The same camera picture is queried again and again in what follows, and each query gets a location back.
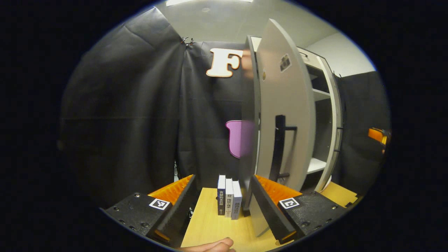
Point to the round ceiling detector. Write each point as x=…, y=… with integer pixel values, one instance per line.
x=205, y=9

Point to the white cabinet shelf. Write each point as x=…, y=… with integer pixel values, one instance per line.
x=320, y=95

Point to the white book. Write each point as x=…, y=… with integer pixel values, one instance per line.
x=229, y=199

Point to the dark blue book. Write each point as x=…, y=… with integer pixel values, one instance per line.
x=221, y=196

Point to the black backdrop cloth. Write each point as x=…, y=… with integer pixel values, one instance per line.
x=122, y=122

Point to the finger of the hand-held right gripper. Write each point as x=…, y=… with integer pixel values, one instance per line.
x=376, y=134

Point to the white cabinet door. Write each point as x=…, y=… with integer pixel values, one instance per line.
x=332, y=105
x=287, y=105

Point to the grey book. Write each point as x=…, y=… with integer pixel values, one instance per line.
x=237, y=203

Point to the ceiling light panel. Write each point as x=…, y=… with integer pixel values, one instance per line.
x=182, y=2

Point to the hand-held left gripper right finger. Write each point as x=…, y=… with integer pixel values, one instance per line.
x=267, y=210

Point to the white cabinet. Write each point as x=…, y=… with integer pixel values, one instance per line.
x=320, y=122

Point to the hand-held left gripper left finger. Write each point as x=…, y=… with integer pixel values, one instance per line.
x=180, y=210

